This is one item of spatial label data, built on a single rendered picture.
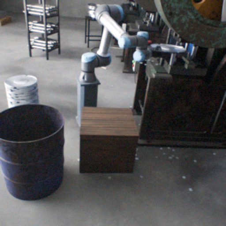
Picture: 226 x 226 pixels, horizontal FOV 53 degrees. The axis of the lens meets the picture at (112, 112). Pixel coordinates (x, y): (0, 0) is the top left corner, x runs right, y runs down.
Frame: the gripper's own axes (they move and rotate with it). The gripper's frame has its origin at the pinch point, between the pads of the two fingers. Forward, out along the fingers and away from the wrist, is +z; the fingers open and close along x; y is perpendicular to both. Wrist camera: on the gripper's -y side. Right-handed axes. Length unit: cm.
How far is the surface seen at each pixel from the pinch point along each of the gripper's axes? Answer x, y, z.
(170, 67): 9.3, -12.5, -6.1
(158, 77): 16.7, -8.1, -14.9
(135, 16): 10, 185, 282
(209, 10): -33.4, -30.9, -15.0
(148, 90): 28.6, -3.2, -17.7
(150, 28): 7, 82, 146
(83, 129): 47, 15, -74
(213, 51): -4.9, -35.1, 15.6
